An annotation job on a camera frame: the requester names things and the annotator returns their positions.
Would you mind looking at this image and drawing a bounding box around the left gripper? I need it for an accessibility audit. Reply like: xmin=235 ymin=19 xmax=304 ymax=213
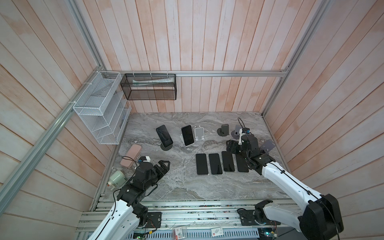
xmin=143 ymin=160 xmax=171 ymax=190

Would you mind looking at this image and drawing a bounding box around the phone with green case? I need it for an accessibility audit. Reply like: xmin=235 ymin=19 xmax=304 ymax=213
xmin=209 ymin=154 xmax=223 ymax=175

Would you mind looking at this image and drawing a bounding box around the phone with purple case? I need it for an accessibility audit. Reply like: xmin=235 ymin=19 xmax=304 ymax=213
xmin=196 ymin=154 xmax=209 ymax=175

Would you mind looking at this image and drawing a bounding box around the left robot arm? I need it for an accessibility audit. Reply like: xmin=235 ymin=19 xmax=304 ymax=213
xmin=89 ymin=160 xmax=171 ymax=240

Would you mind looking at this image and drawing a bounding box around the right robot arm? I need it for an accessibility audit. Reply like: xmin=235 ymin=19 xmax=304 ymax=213
xmin=226 ymin=134 xmax=344 ymax=240

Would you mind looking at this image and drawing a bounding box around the grey far-right phone stand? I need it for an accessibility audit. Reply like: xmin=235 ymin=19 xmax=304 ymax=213
xmin=231 ymin=125 xmax=242 ymax=140

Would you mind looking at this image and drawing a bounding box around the dark grey phone stand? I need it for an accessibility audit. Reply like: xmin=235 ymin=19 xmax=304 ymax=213
xmin=217 ymin=124 xmax=230 ymax=137

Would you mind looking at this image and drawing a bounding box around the pink phone case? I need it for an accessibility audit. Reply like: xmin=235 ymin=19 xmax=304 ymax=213
xmin=120 ymin=144 xmax=142 ymax=168

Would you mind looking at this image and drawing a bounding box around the pale green small device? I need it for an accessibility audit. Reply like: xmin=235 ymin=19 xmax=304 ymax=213
xmin=107 ymin=170 xmax=126 ymax=188

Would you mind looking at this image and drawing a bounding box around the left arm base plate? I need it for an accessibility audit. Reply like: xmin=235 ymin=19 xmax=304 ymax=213
xmin=144 ymin=212 xmax=162 ymax=229

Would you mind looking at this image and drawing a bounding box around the aluminium rail frame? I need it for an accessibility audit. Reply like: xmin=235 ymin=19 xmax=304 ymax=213
xmin=75 ymin=199 xmax=300 ymax=233

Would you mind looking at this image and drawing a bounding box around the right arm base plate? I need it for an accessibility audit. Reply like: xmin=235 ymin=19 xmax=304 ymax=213
xmin=237 ymin=208 xmax=281 ymax=226

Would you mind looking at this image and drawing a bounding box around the white wire mesh shelf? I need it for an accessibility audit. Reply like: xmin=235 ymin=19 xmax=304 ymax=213
xmin=74 ymin=71 xmax=132 ymax=145

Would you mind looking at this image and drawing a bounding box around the black wire mesh basket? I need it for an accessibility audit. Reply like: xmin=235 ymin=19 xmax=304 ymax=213
xmin=120 ymin=73 xmax=177 ymax=101

